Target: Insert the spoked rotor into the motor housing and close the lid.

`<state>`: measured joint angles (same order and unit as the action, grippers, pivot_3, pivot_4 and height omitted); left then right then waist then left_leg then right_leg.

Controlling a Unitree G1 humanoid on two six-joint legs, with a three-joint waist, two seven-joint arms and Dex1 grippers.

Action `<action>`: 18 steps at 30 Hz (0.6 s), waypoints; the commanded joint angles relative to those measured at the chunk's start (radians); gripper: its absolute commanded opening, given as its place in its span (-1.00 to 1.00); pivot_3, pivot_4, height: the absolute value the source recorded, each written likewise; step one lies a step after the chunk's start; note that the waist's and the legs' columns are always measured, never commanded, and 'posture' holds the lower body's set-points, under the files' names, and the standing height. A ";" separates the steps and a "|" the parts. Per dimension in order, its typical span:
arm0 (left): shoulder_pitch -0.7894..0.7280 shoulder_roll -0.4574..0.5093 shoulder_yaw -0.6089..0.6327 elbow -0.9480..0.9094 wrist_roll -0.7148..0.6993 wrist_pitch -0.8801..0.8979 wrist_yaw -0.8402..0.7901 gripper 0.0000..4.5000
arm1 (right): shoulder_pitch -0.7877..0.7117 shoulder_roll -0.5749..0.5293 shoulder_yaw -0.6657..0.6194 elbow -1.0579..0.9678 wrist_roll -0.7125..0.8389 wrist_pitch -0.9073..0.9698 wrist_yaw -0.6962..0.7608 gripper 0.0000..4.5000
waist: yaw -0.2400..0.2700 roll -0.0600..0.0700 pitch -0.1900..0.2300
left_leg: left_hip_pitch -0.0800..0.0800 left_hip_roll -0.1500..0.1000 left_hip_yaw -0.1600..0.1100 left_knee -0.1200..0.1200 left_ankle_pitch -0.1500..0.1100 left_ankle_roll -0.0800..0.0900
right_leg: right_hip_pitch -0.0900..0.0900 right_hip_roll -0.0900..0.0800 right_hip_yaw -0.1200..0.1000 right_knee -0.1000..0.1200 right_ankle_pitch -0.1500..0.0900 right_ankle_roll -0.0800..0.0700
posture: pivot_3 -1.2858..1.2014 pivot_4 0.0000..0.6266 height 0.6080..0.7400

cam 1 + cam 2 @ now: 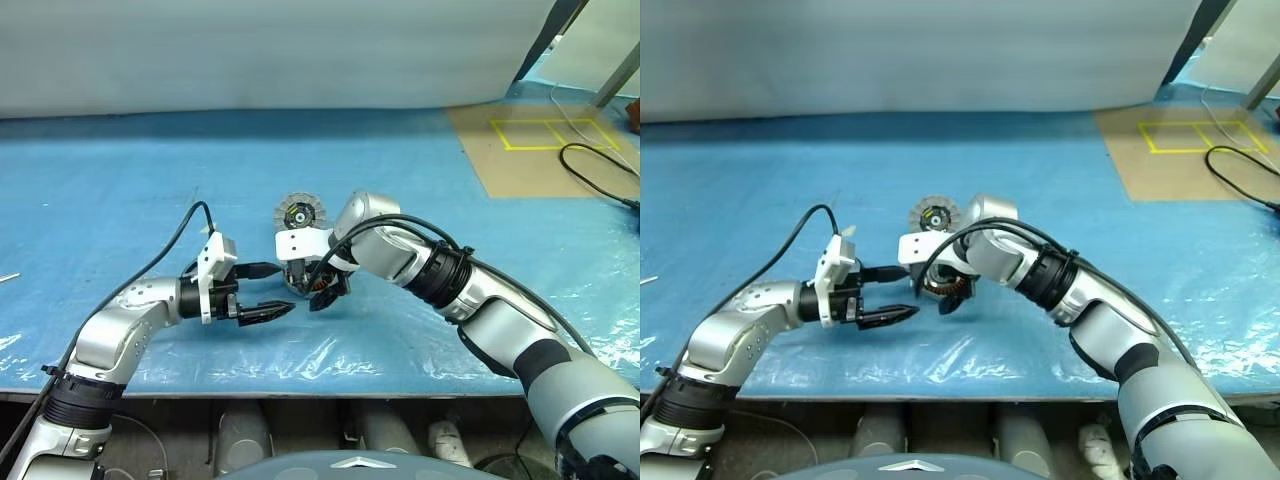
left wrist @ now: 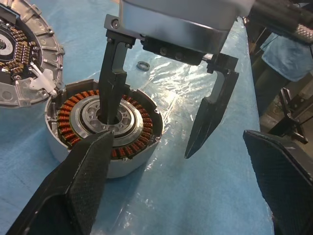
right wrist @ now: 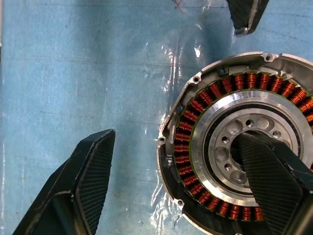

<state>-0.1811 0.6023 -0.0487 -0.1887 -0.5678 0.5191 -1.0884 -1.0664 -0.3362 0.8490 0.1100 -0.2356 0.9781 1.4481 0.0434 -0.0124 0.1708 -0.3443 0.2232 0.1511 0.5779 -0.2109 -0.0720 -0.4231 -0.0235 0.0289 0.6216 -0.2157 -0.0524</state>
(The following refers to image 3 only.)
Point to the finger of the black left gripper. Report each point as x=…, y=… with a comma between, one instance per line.
x=244, y=14

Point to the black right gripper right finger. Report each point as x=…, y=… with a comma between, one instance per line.
x=276, y=181

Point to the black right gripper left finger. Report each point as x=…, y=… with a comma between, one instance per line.
x=73, y=186

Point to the motor housing with copper coils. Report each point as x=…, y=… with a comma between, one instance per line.
x=212, y=93

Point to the clear plastic film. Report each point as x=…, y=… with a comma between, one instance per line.
x=171, y=56

